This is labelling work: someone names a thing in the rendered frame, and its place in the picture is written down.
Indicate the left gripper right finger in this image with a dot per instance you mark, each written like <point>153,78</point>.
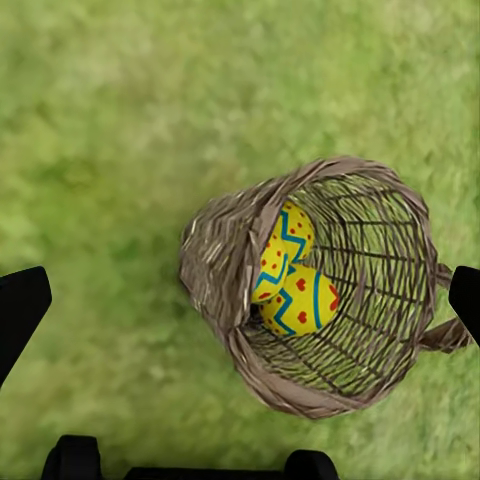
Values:
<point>464,297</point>

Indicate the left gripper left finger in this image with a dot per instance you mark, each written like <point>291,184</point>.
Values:
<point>25,297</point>

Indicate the wicker basket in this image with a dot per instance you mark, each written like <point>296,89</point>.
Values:
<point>220,261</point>

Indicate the easter egg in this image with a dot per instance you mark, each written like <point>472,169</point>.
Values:
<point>301,226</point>
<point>308,301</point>
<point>274,270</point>

